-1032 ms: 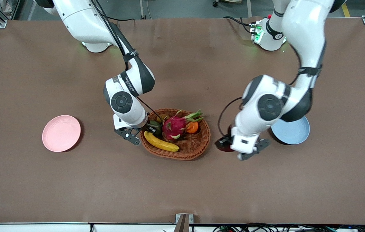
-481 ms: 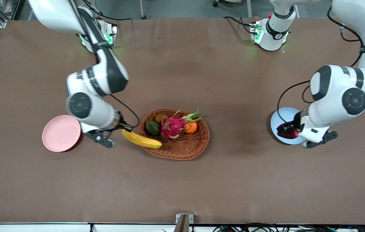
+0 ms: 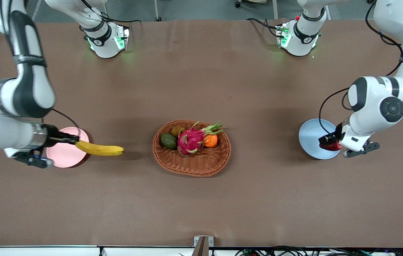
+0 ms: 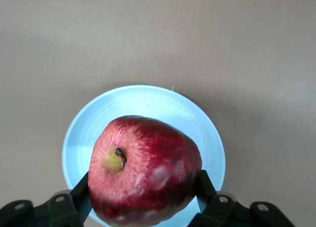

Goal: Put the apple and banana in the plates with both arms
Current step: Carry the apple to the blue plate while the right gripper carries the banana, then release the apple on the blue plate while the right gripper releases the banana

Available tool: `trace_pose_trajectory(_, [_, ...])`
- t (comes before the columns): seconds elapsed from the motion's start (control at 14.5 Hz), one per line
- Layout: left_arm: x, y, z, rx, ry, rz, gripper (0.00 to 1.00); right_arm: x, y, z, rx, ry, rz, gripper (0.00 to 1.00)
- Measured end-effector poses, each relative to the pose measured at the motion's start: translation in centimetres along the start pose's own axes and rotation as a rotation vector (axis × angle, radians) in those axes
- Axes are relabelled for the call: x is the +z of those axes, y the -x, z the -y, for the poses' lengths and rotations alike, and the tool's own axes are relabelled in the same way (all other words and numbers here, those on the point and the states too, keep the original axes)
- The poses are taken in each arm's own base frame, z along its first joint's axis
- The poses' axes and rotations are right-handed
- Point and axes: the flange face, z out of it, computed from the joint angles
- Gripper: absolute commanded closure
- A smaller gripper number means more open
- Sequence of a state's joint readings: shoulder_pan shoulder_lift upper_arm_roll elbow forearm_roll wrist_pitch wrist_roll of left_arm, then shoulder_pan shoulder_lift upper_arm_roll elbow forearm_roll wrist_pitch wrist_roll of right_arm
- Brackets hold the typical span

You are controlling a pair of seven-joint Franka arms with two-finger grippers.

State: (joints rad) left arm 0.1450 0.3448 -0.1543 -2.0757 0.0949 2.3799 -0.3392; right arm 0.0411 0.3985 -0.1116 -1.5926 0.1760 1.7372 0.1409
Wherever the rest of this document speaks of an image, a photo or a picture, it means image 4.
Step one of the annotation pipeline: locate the dark red apple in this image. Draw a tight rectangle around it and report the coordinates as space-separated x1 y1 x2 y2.
87 115 203 227

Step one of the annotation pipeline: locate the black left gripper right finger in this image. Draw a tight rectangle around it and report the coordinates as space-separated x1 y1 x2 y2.
189 170 238 227

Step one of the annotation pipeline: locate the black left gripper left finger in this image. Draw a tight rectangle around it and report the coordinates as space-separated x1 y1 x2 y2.
48 171 93 227

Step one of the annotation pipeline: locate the light blue round plate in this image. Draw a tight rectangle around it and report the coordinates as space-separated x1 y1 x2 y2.
61 85 226 227

